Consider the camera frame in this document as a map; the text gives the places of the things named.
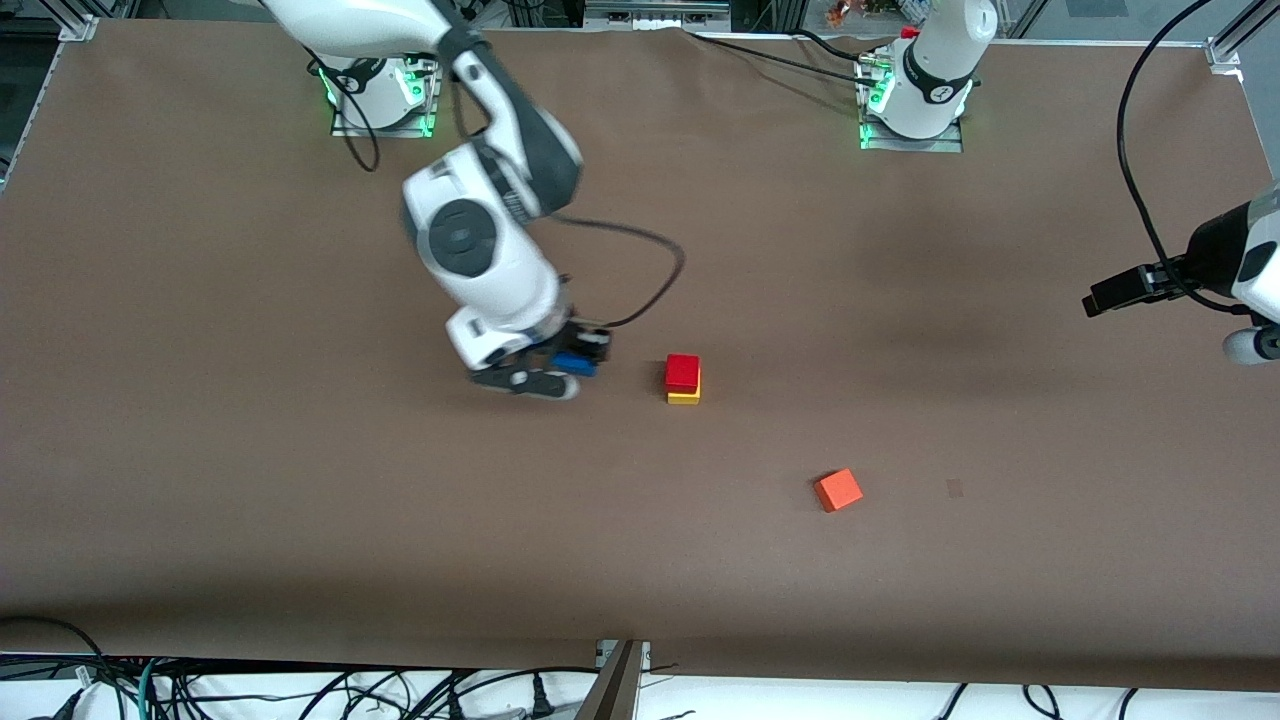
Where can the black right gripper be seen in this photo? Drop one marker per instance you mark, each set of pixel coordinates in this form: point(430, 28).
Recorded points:
point(579, 336)

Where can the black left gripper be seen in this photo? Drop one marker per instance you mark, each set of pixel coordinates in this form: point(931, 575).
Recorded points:
point(1204, 258)

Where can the blue cube block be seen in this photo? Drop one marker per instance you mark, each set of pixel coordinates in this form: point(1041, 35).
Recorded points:
point(575, 364)

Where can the red cube block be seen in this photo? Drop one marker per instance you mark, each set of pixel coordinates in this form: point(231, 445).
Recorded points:
point(682, 372)

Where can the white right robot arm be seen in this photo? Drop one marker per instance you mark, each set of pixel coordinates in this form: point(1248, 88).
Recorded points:
point(480, 260)

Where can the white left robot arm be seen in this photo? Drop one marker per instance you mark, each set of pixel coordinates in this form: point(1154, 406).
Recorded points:
point(940, 60)

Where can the yellow cube block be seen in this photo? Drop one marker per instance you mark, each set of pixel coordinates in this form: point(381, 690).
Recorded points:
point(684, 398)

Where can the orange cube block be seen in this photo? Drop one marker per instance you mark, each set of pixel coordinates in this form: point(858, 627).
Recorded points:
point(838, 490)

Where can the grey power strip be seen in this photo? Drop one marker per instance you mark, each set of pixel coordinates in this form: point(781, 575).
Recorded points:
point(655, 12)

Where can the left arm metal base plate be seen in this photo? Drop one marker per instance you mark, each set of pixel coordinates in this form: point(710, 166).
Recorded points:
point(915, 145)

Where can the aluminium frame corner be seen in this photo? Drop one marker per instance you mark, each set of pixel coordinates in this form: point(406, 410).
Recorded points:
point(1222, 50)

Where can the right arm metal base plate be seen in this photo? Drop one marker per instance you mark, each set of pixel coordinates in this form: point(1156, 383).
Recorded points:
point(385, 131)

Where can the metal mount bracket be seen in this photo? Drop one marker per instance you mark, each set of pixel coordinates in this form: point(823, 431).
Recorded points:
point(646, 655)

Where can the dark camera mount bar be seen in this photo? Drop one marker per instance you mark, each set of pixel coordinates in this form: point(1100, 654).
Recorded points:
point(615, 690)

